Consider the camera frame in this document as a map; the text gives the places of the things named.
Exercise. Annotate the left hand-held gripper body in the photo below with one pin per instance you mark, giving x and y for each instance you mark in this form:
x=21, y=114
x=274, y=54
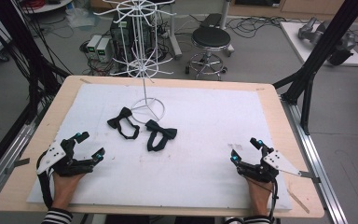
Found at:
x=62, y=160

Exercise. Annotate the grey bench power supply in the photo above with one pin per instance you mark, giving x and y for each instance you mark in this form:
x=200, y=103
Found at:
x=92, y=45
x=103, y=49

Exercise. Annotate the round white table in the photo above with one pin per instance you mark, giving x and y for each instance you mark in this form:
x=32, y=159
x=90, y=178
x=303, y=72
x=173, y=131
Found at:
x=48, y=6

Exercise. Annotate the black round stool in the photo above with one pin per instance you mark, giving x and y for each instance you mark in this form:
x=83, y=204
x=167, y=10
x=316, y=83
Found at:
x=210, y=39

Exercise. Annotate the clear plastic bag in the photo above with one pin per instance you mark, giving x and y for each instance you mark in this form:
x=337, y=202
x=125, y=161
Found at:
x=82, y=17

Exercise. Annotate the large black bow tie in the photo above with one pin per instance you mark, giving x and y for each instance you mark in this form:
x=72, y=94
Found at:
x=161, y=132

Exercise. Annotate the person's right hand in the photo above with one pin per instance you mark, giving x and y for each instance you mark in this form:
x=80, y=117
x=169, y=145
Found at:
x=260, y=196

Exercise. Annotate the small black bow tie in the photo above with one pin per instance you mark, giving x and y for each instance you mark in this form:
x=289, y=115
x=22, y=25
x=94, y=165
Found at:
x=121, y=119

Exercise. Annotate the person's left hand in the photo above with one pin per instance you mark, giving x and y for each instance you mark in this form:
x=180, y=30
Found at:
x=65, y=188

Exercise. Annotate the grey metal bracket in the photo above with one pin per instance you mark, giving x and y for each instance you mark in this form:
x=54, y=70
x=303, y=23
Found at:
x=17, y=165
x=310, y=176

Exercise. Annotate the white floor board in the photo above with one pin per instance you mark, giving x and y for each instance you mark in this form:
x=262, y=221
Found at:
x=292, y=34

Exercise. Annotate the black metal frame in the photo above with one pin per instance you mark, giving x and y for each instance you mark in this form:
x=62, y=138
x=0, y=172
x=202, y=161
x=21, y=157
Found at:
x=18, y=46
x=320, y=53

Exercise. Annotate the white foam mat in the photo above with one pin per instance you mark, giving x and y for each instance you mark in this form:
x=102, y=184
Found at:
x=192, y=161

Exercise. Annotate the grey stand leg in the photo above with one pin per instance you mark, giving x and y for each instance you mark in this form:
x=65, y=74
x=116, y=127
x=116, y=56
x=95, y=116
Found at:
x=227, y=21
x=174, y=37

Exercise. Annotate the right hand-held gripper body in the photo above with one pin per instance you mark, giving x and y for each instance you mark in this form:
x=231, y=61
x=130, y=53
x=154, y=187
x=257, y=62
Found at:
x=265, y=166

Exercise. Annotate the thin wooden stick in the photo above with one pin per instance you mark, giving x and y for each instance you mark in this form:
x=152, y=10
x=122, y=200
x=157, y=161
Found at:
x=298, y=200

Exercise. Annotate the light wooden table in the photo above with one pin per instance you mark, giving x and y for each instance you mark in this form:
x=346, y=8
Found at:
x=292, y=124

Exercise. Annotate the black flat box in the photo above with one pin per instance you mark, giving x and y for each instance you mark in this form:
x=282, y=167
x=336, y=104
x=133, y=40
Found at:
x=212, y=20

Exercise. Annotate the aluminium rail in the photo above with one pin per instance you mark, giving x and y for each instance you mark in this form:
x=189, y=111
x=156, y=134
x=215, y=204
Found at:
x=0, y=174
x=320, y=168

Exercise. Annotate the black computer tower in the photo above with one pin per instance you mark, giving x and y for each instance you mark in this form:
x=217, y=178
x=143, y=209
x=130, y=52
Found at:
x=116, y=37

